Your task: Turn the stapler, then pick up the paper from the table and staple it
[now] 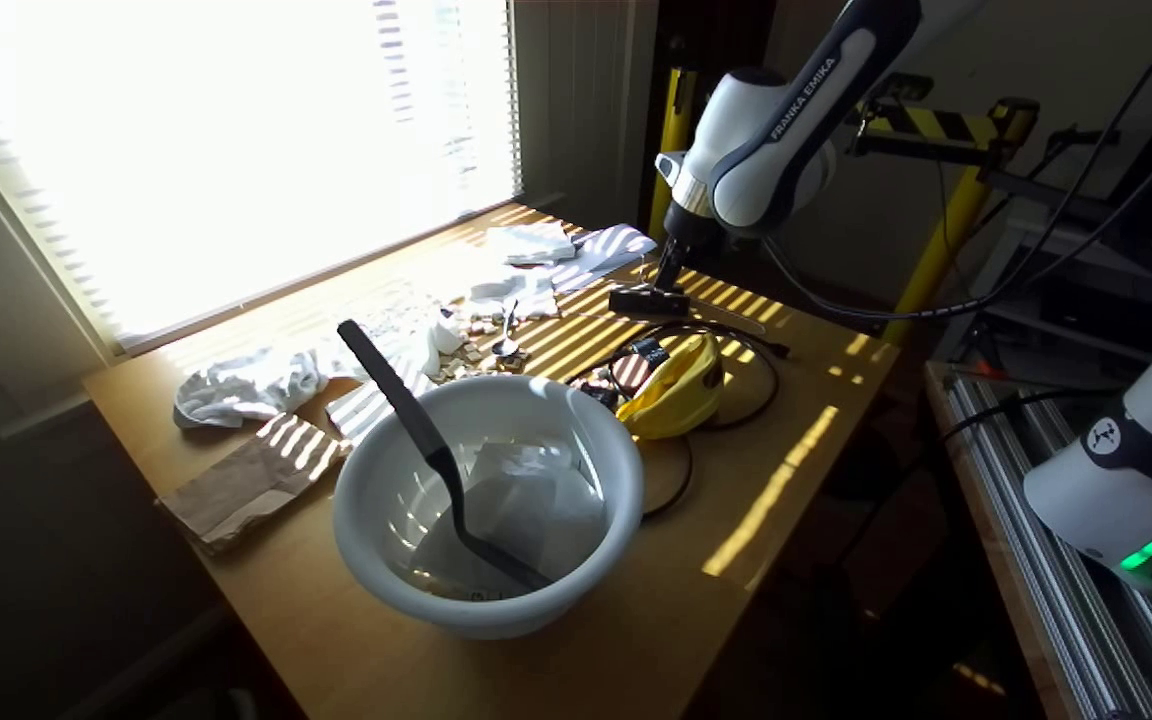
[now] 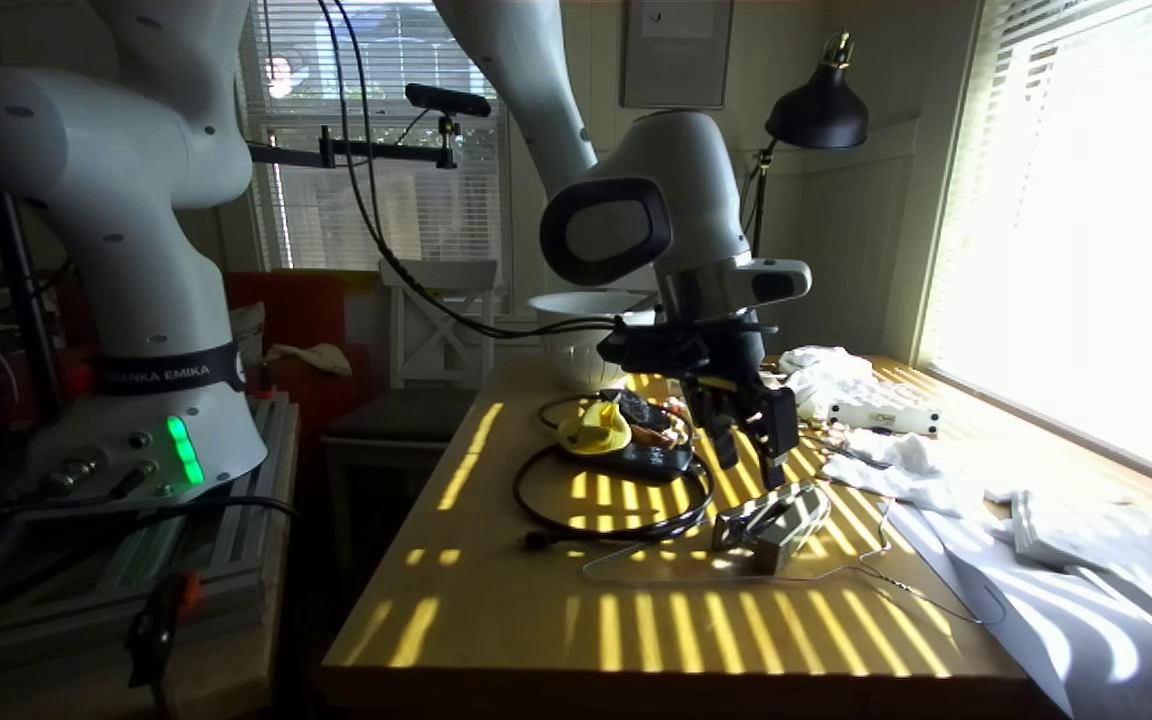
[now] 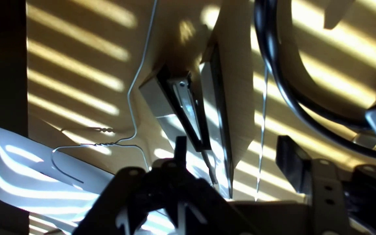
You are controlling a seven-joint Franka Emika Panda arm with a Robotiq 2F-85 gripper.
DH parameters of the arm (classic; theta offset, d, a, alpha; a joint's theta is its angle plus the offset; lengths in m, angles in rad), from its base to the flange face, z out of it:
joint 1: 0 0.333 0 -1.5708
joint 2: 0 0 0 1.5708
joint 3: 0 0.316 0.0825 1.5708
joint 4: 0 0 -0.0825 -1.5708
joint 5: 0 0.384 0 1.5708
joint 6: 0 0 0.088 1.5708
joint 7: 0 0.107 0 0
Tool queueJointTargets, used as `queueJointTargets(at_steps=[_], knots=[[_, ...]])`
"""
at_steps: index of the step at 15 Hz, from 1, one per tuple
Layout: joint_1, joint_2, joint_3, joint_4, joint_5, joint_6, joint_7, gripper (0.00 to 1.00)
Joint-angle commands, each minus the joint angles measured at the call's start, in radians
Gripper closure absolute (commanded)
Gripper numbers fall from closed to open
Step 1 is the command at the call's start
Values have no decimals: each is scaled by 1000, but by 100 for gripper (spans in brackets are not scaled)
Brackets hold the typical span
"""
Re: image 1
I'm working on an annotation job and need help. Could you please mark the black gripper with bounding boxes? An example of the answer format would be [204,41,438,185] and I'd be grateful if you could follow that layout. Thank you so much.
[658,201,728,288]

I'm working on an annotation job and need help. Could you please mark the yellow pole stand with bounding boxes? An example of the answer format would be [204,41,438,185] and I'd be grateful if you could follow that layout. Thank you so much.
[882,97,1048,351]
[645,65,705,246]

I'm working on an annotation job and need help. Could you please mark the small dark gadget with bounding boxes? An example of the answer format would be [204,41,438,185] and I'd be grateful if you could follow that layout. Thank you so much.
[570,332,672,407]

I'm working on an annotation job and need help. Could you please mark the folded white cloth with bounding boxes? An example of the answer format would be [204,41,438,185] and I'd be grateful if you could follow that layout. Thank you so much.
[474,221,582,272]

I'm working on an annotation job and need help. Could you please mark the small crumpled white cloth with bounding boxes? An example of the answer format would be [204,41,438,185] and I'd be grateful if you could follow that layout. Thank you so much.
[454,266,563,335]

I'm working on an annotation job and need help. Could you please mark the yellow black striped bar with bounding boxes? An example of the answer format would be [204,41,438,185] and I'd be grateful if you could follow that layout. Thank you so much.
[852,71,1048,152]

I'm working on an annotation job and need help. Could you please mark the small white tube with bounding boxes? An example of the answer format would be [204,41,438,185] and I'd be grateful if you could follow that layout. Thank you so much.
[424,308,473,360]

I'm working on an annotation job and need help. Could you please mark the crumpled white tissue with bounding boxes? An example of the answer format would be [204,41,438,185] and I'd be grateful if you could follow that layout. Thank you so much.
[407,435,614,590]

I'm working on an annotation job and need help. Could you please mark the black spatula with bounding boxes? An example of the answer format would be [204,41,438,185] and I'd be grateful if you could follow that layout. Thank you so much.
[331,315,555,594]

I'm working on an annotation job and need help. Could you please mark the grey equipment rack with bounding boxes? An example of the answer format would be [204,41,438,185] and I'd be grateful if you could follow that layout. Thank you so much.
[966,77,1152,370]

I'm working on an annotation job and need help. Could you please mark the white bowl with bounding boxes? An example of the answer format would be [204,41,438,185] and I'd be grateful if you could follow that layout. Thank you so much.
[328,370,652,644]

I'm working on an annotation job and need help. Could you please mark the crumpled white sock cloth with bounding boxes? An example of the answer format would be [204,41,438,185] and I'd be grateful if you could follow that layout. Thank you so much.
[166,340,338,440]

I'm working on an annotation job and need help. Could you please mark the white window blinds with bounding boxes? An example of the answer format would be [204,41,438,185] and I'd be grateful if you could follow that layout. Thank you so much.
[0,0,529,355]

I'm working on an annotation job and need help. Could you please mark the brown paper napkin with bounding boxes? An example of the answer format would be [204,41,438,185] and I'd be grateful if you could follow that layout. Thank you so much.
[153,407,349,553]

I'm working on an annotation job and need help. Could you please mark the black usb cable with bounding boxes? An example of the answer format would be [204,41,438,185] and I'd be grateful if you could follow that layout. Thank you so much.
[626,315,786,527]

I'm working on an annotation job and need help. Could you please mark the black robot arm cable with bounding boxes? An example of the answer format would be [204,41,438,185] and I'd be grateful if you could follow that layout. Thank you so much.
[756,0,1152,332]

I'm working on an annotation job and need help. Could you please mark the aluminium rail frame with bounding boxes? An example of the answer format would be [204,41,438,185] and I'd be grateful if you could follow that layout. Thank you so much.
[924,355,1152,720]

